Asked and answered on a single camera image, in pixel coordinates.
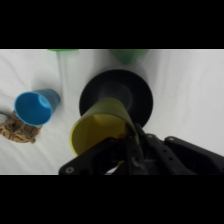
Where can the small green block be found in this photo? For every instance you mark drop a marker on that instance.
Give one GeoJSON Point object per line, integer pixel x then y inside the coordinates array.
{"type": "Point", "coordinates": [63, 50]}

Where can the yellow plastic cup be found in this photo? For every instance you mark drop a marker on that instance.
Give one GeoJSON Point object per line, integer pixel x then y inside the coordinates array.
{"type": "Point", "coordinates": [100, 128]}

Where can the black bowl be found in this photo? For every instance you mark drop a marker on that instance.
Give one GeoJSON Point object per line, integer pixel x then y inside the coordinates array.
{"type": "Point", "coordinates": [133, 90]}

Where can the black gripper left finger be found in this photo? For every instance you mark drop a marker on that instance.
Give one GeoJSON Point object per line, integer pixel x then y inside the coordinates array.
{"type": "Point", "coordinates": [96, 158]}

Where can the blue plastic cup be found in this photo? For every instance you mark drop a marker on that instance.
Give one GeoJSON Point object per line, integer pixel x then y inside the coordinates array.
{"type": "Point", "coordinates": [33, 107]}

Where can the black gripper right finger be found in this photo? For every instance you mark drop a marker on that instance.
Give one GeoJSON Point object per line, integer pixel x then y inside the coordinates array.
{"type": "Point", "coordinates": [180, 156]}

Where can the brown plush toy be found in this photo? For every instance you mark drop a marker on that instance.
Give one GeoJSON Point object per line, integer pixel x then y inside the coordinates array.
{"type": "Point", "coordinates": [18, 131]}

